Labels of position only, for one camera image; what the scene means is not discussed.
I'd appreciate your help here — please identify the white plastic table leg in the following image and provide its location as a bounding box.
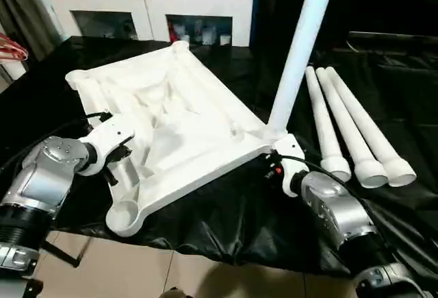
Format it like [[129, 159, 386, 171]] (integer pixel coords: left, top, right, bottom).
[[303, 65, 353, 183], [324, 66, 418, 189], [314, 66, 390, 190], [266, 0, 342, 142]]

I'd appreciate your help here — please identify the white plastic table top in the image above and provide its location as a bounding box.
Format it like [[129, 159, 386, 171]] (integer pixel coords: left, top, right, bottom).
[[64, 40, 295, 238]]

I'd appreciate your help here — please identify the black mat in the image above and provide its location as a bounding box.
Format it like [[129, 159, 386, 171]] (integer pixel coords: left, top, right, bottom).
[[0, 35, 438, 277]]

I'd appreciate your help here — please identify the white glass-door cabinet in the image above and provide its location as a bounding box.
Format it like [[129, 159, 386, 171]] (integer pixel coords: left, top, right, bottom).
[[45, 0, 257, 48]]

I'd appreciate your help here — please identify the grey curtain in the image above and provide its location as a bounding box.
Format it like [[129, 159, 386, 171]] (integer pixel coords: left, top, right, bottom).
[[0, 0, 66, 63]]

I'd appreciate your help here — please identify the black metal bar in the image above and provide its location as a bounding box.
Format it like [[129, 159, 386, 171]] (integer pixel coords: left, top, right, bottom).
[[346, 29, 438, 45]]

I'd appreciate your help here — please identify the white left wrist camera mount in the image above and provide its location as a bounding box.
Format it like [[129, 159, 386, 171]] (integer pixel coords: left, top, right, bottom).
[[76, 117, 137, 178]]

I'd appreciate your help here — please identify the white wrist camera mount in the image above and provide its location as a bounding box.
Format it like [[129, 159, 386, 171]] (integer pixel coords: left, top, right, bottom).
[[76, 117, 137, 178], [272, 132, 307, 199]]

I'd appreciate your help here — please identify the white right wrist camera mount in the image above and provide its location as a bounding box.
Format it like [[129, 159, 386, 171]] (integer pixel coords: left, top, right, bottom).
[[272, 132, 307, 199]]

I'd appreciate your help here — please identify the black folding frame bar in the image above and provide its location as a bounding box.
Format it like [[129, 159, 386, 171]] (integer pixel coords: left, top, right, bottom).
[[42, 232, 89, 269]]

